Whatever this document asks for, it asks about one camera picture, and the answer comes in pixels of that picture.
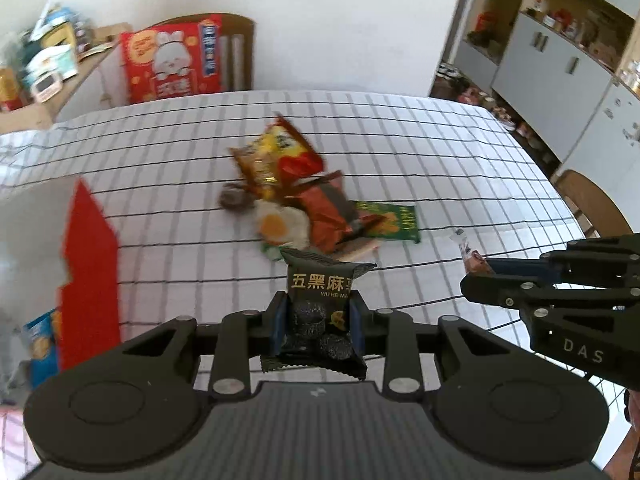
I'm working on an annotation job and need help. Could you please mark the black sesame snack packet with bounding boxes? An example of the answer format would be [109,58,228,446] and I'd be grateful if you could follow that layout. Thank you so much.
[260,248,376,380]

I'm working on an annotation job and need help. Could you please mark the beige sausage stick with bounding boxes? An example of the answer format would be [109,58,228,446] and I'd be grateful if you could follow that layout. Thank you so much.
[334,238,380,261]

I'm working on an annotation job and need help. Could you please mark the egg picture snack packet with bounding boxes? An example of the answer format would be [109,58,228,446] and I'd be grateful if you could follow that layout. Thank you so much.
[254,200,310,261]

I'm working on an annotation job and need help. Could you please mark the green snack packet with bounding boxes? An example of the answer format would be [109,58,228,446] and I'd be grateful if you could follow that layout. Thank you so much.
[354,200,421,243]

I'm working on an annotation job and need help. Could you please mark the dark red snack packet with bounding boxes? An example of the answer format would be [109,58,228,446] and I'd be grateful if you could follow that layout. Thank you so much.
[290,170,385,255]

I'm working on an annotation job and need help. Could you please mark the red yellow chip bag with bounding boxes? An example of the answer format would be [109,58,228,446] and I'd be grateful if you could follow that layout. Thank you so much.
[229,114,324,200]

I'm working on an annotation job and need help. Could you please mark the blue snack packet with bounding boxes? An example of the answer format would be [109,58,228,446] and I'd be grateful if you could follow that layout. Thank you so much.
[25,309,61,389]

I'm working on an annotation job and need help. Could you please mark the wooden chair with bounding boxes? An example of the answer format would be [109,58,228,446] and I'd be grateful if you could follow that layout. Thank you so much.
[150,12,256,94]
[554,170,634,238]

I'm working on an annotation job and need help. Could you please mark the small brown candy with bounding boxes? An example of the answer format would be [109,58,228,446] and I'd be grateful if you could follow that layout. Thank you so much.
[218,182,255,212]

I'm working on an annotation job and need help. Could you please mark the checkered white tablecloth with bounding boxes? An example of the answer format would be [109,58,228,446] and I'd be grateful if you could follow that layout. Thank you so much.
[0,89,626,480]

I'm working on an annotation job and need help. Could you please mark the shoes on floor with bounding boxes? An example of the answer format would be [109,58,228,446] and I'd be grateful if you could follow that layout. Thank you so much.
[431,62,532,138]

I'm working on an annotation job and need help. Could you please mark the red and white cardboard box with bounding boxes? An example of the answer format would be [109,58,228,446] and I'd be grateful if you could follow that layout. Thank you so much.
[1,176,120,372]

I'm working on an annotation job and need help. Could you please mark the grey white wardrobe cabinet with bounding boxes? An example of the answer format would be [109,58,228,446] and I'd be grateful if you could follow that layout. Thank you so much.
[432,0,640,196]

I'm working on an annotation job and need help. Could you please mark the red rabbit cushion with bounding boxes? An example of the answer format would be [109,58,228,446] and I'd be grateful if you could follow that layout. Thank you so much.
[120,14,221,104]

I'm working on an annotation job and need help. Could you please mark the wooden side cabinet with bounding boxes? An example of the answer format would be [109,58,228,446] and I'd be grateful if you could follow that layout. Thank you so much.
[1,22,132,134]

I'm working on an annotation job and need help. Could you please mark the white digital timer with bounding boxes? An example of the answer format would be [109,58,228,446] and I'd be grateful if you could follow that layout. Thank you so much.
[30,72,63,103]

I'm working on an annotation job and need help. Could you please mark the tissue pack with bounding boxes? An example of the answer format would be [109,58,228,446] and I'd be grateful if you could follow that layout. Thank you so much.
[22,44,78,87]

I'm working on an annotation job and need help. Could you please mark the orange drink bottle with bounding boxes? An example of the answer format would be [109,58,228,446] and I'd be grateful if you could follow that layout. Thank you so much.
[0,66,23,112]

